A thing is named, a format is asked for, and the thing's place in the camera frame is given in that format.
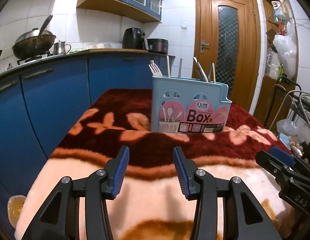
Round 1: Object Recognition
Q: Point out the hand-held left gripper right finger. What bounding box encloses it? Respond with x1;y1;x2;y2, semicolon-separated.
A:
172;146;282;240

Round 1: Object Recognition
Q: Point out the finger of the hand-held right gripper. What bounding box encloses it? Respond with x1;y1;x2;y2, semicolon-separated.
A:
255;151;293;180
270;146;310;175

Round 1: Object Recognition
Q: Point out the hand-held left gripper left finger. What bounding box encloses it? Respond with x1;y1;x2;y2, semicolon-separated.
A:
21;145;130;240

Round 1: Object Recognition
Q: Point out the light blue utensil box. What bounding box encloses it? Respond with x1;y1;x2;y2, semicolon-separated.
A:
151;74;233;133

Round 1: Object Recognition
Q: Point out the silver fork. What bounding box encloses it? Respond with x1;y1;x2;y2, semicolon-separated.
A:
148;61;163;77

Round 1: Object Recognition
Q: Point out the light blue packet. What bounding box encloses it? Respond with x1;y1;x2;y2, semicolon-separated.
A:
279;133;292;147

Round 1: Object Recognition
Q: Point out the clear plastic bag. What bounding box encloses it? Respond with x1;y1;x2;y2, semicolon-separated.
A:
276;119;304;140

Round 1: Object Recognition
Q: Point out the red floral printed blanket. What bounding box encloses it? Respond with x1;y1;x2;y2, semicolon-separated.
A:
13;88;310;240

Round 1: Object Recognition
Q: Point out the wooden shelf unit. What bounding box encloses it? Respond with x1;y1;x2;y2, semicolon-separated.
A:
253;0;300;130

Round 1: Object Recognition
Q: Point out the black metal cart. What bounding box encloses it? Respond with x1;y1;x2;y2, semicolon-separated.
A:
269;76;310;160

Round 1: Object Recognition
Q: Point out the white plastic bag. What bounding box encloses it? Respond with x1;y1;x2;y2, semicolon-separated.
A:
273;27;298;80

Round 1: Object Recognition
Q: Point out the dark rice cooker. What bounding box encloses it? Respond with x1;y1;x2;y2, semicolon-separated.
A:
147;38;169;55

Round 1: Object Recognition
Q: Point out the clear bag of food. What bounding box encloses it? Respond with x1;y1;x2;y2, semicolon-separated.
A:
85;42;113;50

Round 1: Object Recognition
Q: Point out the black air fryer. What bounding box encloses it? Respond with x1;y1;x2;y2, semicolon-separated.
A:
122;28;149;51

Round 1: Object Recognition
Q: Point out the steel kettle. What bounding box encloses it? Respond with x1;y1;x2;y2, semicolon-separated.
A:
53;41;72;55

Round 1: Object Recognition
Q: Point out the gas stove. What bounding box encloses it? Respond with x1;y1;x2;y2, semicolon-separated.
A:
17;52;53;66

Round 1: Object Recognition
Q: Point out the wok with steel lid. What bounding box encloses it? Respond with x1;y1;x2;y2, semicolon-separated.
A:
12;29;57;59

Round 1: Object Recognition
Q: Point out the wooden door with glass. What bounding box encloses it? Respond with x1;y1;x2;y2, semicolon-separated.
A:
192;0;261;115

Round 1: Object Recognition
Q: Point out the black cooking ladle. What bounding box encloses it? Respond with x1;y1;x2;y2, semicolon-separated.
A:
36;14;53;41

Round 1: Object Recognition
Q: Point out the white cable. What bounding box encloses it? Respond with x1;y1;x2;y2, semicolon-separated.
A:
283;90;310;133

